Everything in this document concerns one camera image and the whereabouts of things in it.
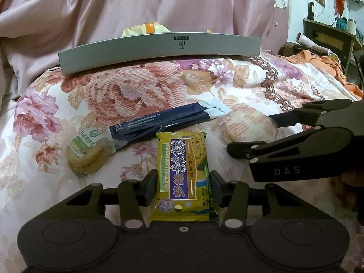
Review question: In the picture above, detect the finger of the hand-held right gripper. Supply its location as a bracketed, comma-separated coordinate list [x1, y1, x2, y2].
[269, 99, 353, 127]
[227, 127, 353, 161]

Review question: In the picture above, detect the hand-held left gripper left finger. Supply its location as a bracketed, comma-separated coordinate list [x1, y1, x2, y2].
[31, 169, 158, 232]

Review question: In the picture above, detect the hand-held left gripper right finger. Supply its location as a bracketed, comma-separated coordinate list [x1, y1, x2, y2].
[210, 170, 339, 232]

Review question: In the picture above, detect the yellow biscuit packet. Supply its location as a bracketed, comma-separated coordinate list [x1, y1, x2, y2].
[149, 131, 219, 222]

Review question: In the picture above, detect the clear round rice cake packet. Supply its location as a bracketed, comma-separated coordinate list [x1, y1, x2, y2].
[220, 106, 281, 147]

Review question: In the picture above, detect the grey shallow box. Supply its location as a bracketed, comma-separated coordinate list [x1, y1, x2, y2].
[58, 31, 261, 76]

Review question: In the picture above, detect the dark blue long packet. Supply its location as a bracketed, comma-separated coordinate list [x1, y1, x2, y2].
[109, 101, 231, 152]

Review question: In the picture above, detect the brown bag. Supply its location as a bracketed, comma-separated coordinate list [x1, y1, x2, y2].
[281, 42, 302, 58]

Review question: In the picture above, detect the white handheld device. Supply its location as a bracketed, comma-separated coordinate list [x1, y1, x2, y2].
[296, 33, 332, 56]

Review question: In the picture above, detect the green round biscuit packet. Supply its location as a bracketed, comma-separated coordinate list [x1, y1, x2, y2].
[66, 129, 116, 177]

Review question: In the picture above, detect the dark wooden furniture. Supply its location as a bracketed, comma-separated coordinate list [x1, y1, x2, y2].
[303, 18, 364, 71]

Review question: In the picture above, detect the pink hanging bag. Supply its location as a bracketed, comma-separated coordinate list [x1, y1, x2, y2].
[273, 0, 291, 51]

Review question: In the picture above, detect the floral blanket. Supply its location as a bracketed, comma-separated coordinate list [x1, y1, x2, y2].
[0, 52, 364, 273]

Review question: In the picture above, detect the yellow packet with orange stripe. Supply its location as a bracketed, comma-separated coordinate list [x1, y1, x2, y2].
[122, 21, 172, 37]

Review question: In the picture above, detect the pale pink bedding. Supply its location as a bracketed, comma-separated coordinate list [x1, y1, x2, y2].
[0, 43, 61, 126]

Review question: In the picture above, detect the pink satin curtain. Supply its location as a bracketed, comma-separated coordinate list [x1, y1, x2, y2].
[0, 0, 281, 103]

